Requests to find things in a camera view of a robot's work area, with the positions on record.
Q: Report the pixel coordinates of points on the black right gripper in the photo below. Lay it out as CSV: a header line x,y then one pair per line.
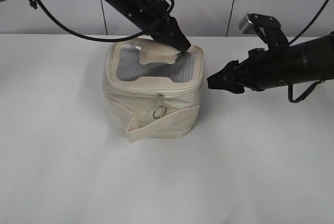
x,y
263,69

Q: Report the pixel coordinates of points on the silver zipper pull with ring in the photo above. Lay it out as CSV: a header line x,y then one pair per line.
x,y
161,109

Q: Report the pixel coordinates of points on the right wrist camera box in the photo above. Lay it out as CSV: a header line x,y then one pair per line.
x,y
267,28

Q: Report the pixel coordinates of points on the cream zippered bag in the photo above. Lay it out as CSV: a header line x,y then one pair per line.
x,y
136,71

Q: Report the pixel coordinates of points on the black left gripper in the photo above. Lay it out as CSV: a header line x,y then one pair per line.
x,y
153,18

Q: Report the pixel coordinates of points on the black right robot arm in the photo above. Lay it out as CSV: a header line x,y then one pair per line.
x,y
309,61

